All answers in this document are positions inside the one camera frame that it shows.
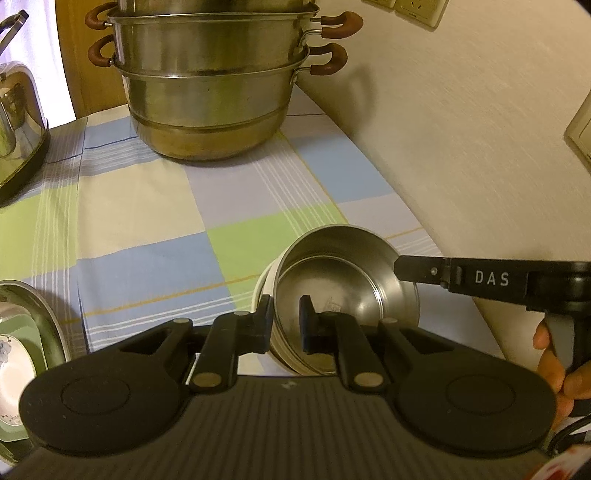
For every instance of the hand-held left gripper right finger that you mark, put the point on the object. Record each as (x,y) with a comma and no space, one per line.
(305,323)

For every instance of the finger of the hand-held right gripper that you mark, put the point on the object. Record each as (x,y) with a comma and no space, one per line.
(420,270)

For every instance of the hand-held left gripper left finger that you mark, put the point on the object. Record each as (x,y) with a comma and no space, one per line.
(267,323)

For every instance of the cream ribbed bowl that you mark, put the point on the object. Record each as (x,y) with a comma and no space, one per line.
(264,281)

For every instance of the steel bowl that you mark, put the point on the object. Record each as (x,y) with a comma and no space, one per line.
(351,277)

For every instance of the round steel plate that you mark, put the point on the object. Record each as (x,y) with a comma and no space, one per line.
(53,332)

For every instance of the green square plate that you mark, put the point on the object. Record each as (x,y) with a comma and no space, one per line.
(39,350)

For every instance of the white floral plate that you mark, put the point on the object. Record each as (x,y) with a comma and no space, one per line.
(14,383)

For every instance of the person's right hand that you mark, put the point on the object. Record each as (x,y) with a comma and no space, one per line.
(551,364)

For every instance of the checked pastel tablecloth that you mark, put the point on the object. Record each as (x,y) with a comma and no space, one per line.
(138,207)

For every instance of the red patterned clothing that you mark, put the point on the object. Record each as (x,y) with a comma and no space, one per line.
(572,466)

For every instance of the steel steamer pot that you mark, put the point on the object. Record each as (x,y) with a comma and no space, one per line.
(207,110)

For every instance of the steel steamer tier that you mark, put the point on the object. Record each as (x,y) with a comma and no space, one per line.
(207,41)

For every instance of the brown wooden panel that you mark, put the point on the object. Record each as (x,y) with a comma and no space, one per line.
(97,87)

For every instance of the steel electric kettle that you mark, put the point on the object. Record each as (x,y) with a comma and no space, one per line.
(18,115)

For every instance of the patterned curtain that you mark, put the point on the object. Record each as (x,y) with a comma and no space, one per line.
(64,55)

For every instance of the beige wall switch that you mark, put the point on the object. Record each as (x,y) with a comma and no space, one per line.
(581,134)

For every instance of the beige wall socket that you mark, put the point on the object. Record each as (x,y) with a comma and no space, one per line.
(422,11)

